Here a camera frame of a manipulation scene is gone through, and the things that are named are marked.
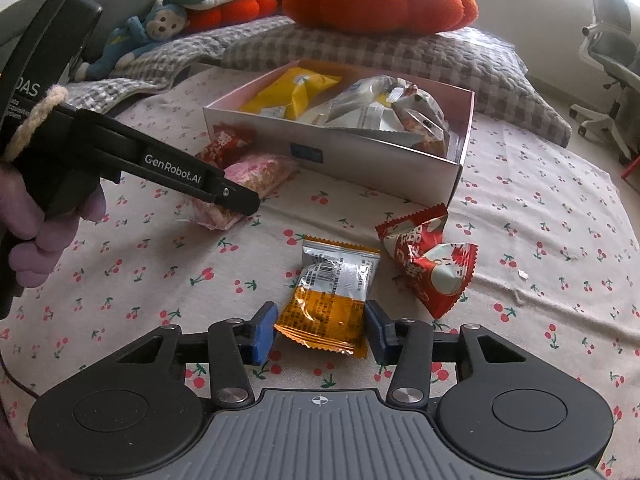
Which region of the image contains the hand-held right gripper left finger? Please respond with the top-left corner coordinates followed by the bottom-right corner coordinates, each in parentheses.
top-left (115, 301), bottom-right (279, 408)

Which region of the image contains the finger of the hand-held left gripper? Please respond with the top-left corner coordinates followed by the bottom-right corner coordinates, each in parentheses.
top-left (186, 172), bottom-right (262, 217)

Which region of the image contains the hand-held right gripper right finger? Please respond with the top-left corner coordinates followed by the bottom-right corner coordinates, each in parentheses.
top-left (364, 300), bottom-right (528, 406)

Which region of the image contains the pink snack packet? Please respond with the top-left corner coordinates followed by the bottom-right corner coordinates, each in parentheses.
top-left (187, 152), bottom-right (296, 231)

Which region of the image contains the orange silver snack packet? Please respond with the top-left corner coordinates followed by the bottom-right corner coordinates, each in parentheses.
top-left (274, 235), bottom-right (382, 358)

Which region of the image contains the yellow snack packet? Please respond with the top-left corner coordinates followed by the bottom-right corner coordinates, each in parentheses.
top-left (240, 67), bottom-right (343, 121)

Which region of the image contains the pink cardboard box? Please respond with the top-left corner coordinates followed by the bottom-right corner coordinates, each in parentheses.
top-left (202, 59), bottom-right (476, 208)

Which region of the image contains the white printed snack packet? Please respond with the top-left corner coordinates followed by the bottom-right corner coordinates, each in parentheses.
top-left (320, 76), bottom-right (416, 133)

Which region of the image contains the clear snack bag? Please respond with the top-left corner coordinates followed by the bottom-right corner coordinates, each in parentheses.
top-left (387, 82), bottom-right (451, 157)

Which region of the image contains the person's left forearm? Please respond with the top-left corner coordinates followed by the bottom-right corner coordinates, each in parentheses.
top-left (0, 405), bottom-right (76, 480)

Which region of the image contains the person's left hand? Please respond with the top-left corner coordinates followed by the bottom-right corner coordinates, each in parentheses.
top-left (0, 162), bottom-right (107, 291)

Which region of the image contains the cherry print sheet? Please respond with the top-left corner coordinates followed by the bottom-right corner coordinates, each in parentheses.
top-left (0, 65), bottom-right (640, 480)

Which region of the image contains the blue monkey plush toy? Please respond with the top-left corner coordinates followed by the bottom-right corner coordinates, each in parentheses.
top-left (75, 0), bottom-right (183, 81)

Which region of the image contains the small orange plush pillow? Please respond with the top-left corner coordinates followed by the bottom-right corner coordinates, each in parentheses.
top-left (185, 0), bottom-right (278, 33)

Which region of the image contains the grey checkered pillow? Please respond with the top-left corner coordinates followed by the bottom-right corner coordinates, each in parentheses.
top-left (60, 15), bottom-right (573, 148)

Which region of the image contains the grey office chair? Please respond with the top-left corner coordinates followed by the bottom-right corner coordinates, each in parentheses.
top-left (570, 0), bottom-right (640, 163)

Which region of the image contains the beige rope loop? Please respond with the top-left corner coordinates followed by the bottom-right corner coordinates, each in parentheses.
top-left (4, 85), bottom-right (69, 162)

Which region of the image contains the black cable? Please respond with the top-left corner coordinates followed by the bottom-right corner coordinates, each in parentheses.
top-left (0, 350), bottom-right (43, 402)

